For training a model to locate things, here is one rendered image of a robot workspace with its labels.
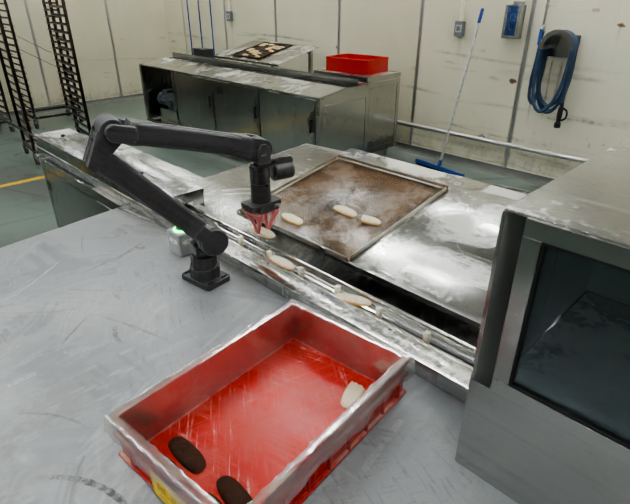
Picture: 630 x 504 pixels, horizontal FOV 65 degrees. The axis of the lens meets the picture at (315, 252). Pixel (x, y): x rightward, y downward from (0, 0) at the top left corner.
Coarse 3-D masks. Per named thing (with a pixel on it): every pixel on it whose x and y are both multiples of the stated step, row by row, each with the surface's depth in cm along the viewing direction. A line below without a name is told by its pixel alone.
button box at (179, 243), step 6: (168, 234) 156; (174, 234) 153; (180, 234) 153; (186, 234) 154; (168, 240) 158; (174, 240) 154; (180, 240) 153; (186, 240) 154; (174, 246) 156; (180, 246) 154; (186, 246) 155; (174, 252) 157; (180, 252) 155; (186, 252) 156
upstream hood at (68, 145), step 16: (48, 144) 237; (64, 144) 234; (80, 144) 234; (64, 160) 229; (80, 160) 213; (128, 160) 212; (96, 176) 207; (160, 176) 193; (176, 176) 193; (176, 192) 178; (192, 192) 180
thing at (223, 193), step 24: (240, 168) 234; (216, 192) 206; (240, 192) 206; (528, 192) 206; (144, 216) 184; (216, 216) 184; (240, 216) 184; (264, 240) 166; (288, 240) 166; (312, 264) 152; (336, 264) 152; (360, 288) 139; (384, 288) 139; (408, 312) 129; (432, 312) 129; (456, 336) 120
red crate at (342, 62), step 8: (328, 56) 480; (336, 56) 493; (344, 56) 502; (352, 56) 503; (360, 56) 496; (368, 56) 490; (376, 56) 484; (328, 64) 483; (336, 64) 477; (344, 64) 471; (352, 64) 465; (360, 64) 459; (368, 64) 456; (376, 64) 465; (384, 64) 474; (344, 72) 474; (352, 72) 468; (360, 72) 462; (368, 72) 459; (376, 72) 469
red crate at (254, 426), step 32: (288, 352) 114; (320, 352) 114; (256, 384) 105; (288, 384) 105; (320, 384) 105; (192, 416) 97; (224, 416) 97; (256, 416) 97; (288, 416) 97; (320, 416) 97; (160, 448) 90; (224, 448) 90; (256, 448) 90; (288, 448) 90; (352, 448) 89; (256, 480) 84; (320, 480) 83
